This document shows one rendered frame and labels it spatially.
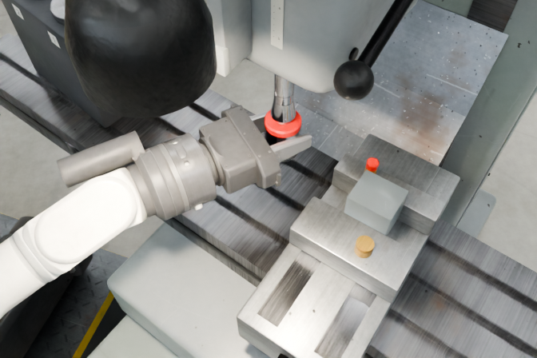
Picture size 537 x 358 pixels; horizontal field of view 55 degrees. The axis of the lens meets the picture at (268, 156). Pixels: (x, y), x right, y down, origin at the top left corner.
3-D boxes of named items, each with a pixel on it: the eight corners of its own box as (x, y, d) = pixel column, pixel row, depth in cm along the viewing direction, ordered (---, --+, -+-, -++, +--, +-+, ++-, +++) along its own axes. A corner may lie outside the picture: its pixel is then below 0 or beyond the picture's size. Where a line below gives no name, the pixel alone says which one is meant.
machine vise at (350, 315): (337, 404, 63) (348, 381, 54) (237, 335, 68) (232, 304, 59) (448, 202, 81) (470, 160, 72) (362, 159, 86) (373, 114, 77)
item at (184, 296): (278, 441, 78) (280, 426, 69) (117, 308, 91) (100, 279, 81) (427, 212, 103) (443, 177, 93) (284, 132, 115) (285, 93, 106)
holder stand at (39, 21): (105, 129, 89) (69, 38, 74) (33, 70, 98) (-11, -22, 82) (158, 92, 95) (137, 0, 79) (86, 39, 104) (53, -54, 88)
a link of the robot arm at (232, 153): (283, 155, 59) (186, 196, 56) (280, 200, 67) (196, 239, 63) (234, 85, 66) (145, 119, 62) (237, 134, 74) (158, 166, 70)
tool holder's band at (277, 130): (277, 143, 64) (277, 138, 63) (257, 119, 66) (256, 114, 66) (308, 128, 66) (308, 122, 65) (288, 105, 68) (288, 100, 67)
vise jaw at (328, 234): (391, 304, 63) (397, 292, 60) (288, 243, 69) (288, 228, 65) (411, 267, 66) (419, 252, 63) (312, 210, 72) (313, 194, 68)
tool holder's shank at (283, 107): (279, 132, 64) (281, 63, 55) (265, 115, 65) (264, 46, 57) (300, 121, 65) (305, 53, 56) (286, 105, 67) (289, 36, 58)
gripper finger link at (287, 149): (308, 145, 68) (266, 163, 66) (309, 129, 66) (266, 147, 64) (314, 153, 67) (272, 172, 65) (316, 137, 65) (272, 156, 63)
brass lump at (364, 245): (367, 261, 63) (369, 255, 61) (351, 252, 63) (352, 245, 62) (375, 248, 64) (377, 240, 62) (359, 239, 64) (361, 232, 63)
